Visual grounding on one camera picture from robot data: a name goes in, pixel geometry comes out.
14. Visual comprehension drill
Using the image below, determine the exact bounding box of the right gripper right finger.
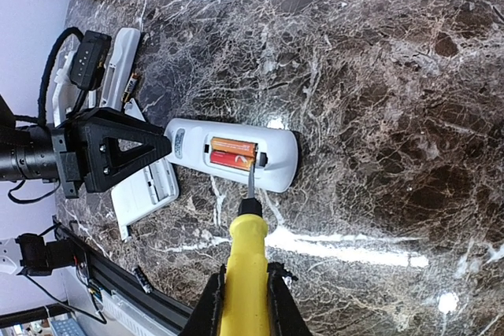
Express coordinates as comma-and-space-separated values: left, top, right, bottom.
267, 263, 312, 336

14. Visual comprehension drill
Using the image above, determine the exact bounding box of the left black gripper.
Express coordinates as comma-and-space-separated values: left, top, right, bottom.
50, 108, 172, 199

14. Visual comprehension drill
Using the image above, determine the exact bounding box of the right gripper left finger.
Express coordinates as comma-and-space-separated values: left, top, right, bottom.
179, 264, 226, 336

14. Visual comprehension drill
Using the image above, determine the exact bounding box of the yellow handled screwdriver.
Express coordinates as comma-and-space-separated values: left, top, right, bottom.
219, 164, 270, 335

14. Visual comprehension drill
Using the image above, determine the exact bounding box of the black gold AAA battery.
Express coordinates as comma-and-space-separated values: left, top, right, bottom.
121, 73, 140, 104

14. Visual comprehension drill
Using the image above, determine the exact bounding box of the white remote with display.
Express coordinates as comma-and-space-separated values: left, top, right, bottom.
88, 28, 141, 111

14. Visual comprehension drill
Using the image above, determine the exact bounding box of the white remote control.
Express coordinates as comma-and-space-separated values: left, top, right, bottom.
165, 118, 299, 193
111, 157, 180, 242

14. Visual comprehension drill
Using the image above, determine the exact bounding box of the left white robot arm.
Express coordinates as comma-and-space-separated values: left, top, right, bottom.
1, 102, 172, 198

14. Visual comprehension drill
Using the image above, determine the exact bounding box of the orange battery in remote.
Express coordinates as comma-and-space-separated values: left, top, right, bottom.
210, 137, 257, 157

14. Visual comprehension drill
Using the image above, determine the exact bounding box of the red battery in remote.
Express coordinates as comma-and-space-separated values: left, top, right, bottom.
209, 150, 255, 171

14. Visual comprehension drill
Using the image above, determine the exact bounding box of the blue perforated basket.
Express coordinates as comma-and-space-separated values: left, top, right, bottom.
50, 318, 86, 336

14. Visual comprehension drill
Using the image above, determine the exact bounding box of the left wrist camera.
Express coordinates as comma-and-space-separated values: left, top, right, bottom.
38, 27, 113, 128

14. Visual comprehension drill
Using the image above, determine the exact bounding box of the white slotted cable duct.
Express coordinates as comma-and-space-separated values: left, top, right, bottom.
101, 290, 176, 336

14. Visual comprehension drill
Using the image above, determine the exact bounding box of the black front table rail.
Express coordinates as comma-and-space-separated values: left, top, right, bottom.
54, 225, 192, 335

